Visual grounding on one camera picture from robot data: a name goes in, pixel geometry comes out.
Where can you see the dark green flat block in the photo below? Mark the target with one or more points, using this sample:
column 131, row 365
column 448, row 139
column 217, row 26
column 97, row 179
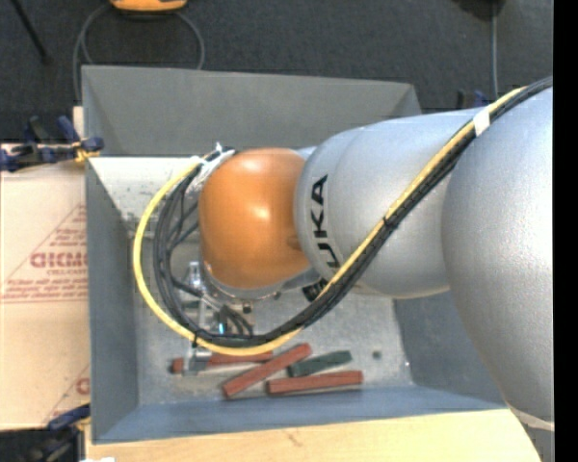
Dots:
column 320, row 363

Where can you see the red-brown flat block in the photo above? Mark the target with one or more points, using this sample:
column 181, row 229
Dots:
column 241, row 358
column 265, row 372
column 318, row 383

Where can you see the grey metal bin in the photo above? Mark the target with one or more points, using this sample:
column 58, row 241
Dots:
column 125, row 306

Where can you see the brown cardboard board, red print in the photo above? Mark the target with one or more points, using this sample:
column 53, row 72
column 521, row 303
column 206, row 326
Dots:
column 38, row 344

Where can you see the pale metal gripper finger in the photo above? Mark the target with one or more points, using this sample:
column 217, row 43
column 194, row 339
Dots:
column 196, row 368
column 202, row 354

